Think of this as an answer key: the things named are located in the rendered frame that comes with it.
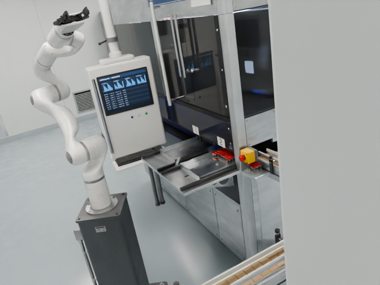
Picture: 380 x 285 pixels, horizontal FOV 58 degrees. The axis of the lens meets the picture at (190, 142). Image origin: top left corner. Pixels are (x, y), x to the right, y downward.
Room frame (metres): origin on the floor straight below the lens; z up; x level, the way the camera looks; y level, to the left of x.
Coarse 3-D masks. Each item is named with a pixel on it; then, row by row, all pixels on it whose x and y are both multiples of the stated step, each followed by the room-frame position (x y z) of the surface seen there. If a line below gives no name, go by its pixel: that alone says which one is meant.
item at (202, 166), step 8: (192, 160) 2.11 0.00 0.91; (200, 160) 2.13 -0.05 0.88; (208, 160) 2.11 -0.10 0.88; (184, 168) 2.01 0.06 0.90; (192, 168) 2.03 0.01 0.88; (200, 168) 2.01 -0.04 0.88; (208, 168) 2.00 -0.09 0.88; (216, 168) 1.98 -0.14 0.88; (224, 168) 1.91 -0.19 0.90; (200, 176) 1.84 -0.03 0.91
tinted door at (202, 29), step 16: (208, 16) 2.05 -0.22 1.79; (192, 32) 2.24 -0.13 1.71; (208, 32) 2.07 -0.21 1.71; (192, 48) 2.27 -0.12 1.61; (208, 48) 2.09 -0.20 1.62; (192, 64) 2.30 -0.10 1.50; (208, 64) 2.11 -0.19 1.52; (192, 80) 2.33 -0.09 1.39; (208, 80) 2.13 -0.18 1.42; (208, 96) 2.16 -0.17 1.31; (224, 112) 2.00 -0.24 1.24
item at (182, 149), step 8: (176, 144) 2.44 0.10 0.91; (184, 144) 2.46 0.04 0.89; (192, 144) 2.44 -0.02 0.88; (200, 144) 2.42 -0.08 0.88; (208, 144) 2.39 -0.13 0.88; (160, 152) 2.37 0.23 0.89; (168, 152) 2.37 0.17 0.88; (176, 152) 2.34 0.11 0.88; (184, 152) 2.32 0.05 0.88; (192, 152) 2.29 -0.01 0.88; (200, 152) 2.23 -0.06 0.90; (176, 160) 2.15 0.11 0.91
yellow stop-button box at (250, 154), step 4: (248, 148) 1.87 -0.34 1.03; (252, 148) 1.86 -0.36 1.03; (240, 152) 1.86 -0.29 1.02; (244, 152) 1.83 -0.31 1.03; (248, 152) 1.81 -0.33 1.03; (252, 152) 1.82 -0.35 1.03; (256, 152) 1.83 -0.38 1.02; (244, 156) 1.82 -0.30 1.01; (248, 156) 1.80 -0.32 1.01; (252, 156) 1.82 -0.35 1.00; (256, 156) 1.83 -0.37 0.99; (248, 160) 1.80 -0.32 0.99; (252, 160) 1.81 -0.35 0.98; (256, 160) 1.83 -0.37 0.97
